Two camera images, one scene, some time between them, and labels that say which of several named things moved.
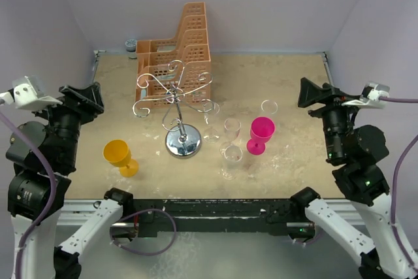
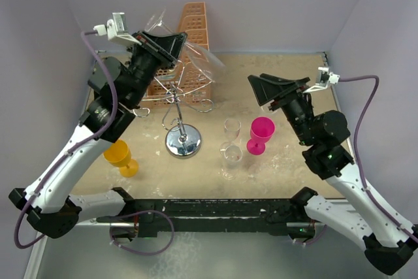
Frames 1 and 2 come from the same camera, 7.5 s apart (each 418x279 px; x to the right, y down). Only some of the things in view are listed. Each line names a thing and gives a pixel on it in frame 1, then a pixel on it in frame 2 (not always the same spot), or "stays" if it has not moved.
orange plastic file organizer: (173, 72) stays
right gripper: (309, 92) -> (267, 87)
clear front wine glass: (232, 155) stays
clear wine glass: (210, 134) -> (211, 66)
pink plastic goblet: (262, 129) stays
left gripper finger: (91, 96) -> (172, 45)
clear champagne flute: (232, 127) stays
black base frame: (149, 216) stays
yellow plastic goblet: (118, 153) stays
